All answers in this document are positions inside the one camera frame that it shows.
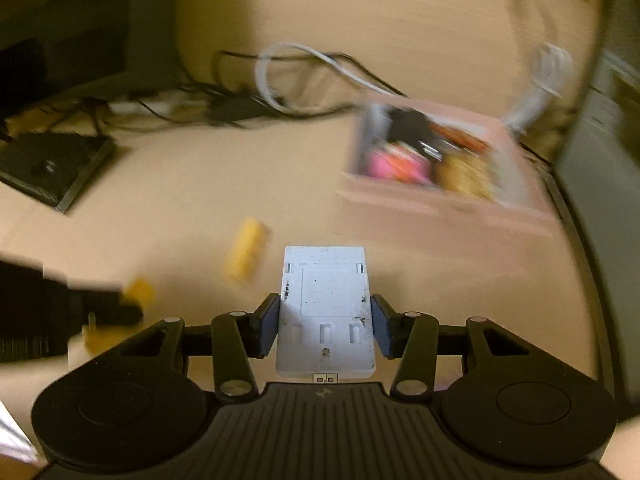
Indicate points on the magenta plastic strainer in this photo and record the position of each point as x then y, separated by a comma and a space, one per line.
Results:
395, 167

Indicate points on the white power strip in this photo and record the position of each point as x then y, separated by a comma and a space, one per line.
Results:
160, 104

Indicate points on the pink cardboard box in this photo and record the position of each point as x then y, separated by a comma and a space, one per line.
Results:
380, 195

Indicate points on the large bread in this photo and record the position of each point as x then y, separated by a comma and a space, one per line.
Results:
462, 175

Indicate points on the small bread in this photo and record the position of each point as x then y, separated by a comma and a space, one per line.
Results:
457, 137

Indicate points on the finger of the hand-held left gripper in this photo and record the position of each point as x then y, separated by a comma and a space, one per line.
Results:
107, 307

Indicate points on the black monitor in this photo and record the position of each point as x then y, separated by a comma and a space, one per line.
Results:
65, 20

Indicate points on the white plastic module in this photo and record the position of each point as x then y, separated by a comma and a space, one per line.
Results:
325, 300

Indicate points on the computer tower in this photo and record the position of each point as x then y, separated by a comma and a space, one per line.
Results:
600, 130

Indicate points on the yellow toy block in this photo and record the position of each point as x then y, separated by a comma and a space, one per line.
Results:
245, 250
141, 294

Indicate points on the black power adapter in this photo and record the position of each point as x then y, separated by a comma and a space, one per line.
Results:
235, 109

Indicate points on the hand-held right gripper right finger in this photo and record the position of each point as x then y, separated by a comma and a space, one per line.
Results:
382, 326

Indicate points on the black plush toy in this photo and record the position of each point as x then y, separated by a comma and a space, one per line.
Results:
412, 126

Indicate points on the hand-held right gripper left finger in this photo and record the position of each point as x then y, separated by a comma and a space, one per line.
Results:
270, 324

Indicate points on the black keyboard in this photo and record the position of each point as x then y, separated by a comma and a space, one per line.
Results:
50, 165

